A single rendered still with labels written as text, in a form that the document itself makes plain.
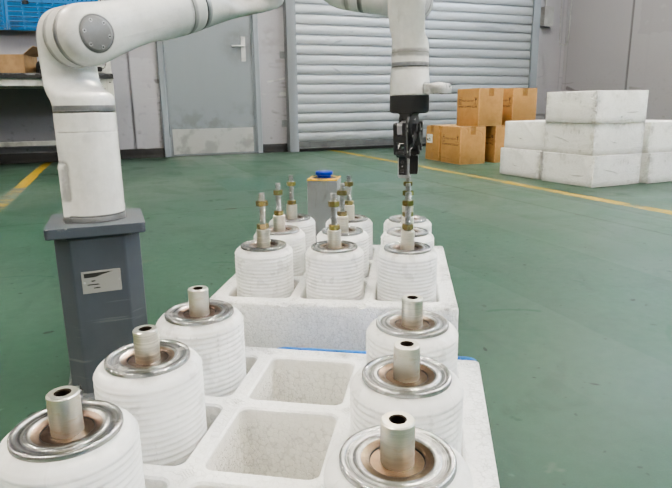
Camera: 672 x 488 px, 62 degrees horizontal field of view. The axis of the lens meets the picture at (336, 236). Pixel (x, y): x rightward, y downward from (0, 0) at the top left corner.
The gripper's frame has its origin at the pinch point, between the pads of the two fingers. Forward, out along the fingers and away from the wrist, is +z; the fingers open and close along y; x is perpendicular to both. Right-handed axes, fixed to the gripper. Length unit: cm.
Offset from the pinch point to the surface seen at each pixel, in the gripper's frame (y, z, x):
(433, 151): -385, 28, -79
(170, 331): 63, 11, -9
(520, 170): -285, 31, 1
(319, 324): 33.6, 20.5, -4.8
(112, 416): 80, 10, -1
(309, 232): 7.4, 12.5, -18.3
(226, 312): 58, 10, -5
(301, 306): 34.3, 17.6, -7.4
